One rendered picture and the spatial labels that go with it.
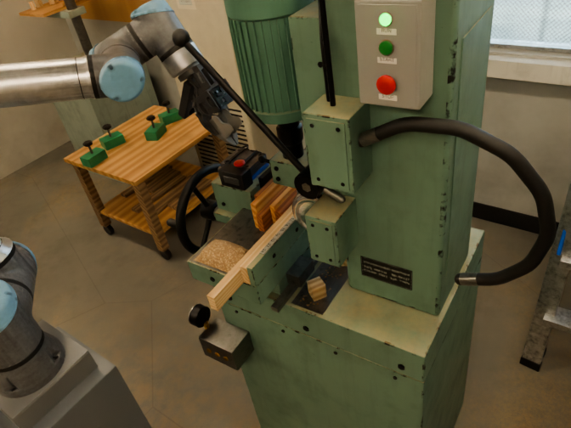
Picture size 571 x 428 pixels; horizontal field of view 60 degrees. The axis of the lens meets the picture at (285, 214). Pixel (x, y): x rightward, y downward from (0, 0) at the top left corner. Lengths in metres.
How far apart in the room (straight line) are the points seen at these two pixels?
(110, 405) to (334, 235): 0.93
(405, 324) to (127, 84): 0.78
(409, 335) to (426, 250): 0.20
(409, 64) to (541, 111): 1.62
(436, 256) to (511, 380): 1.11
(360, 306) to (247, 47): 0.62
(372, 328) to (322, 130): 0.48
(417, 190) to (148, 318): 1.73
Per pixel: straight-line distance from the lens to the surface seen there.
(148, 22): 1.23
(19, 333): 1.43
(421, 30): 0.74
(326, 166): 0.89
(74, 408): 1.55
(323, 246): 1.01
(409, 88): 0.77
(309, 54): 0.96
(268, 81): 1.02
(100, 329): 2.51
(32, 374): 1.50
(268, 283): 1.14
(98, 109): 3.30
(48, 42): 4.24
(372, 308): 1.16
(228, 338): 1.40
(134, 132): 2.85
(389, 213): 1.00
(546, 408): 2.03
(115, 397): 1.63
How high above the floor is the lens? 1.67
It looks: 37 degrees down
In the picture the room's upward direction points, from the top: 10 degrees counter-clockwise
